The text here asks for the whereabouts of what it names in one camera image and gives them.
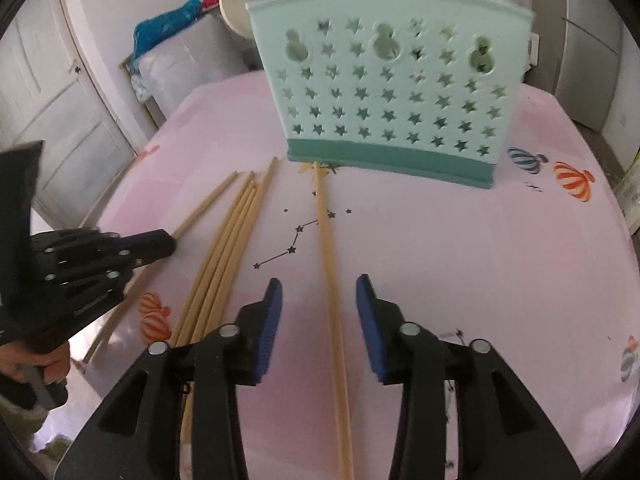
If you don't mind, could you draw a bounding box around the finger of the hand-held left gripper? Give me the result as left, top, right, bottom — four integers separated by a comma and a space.
99, 229, 177, 267

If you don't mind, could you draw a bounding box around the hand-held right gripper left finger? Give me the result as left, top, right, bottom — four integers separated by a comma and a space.
55, 277, 284, 480

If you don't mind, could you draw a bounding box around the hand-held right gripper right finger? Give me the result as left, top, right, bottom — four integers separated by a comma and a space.
355, 274, 583, 480

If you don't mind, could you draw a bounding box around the single wooden chopstick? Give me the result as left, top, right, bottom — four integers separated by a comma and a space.
81, 170, 240, 365
312, 159, 356, 480

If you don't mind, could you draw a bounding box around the pile of wooden chopsticks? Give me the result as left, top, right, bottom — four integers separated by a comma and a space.
170, 156, 279, 448

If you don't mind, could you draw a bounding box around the teal star-holed utensil holder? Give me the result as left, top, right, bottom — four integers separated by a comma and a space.
245, 0, 535, 190

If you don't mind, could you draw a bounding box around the person's left forearm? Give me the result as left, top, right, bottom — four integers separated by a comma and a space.
0, 390, 51, 456

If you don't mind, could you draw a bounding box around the person's left hand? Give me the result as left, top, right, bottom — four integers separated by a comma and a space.
0, 341, 71, 386

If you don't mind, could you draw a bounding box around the pink balloon-print tablecloth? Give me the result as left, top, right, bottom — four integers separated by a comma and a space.
75, 71, 640, 480

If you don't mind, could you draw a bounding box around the white panelled door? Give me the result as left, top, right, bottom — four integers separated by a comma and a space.
0, 0, 138, 231

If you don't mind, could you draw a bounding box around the floral patterned cloth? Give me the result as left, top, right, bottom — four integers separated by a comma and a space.
130, 67, 153, 103

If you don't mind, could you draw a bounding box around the translucent storage box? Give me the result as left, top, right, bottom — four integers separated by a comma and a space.
137, 15, 251, 121

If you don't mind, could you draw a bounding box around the blue plastic bag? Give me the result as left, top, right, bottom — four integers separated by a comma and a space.
132, 0, 206, 58

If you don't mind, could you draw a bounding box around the white and yellow rice bag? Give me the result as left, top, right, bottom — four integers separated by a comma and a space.
612, 147, 640, 236

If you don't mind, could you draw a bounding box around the silver refrigerator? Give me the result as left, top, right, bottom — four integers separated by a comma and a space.
555, 0, 640, 133

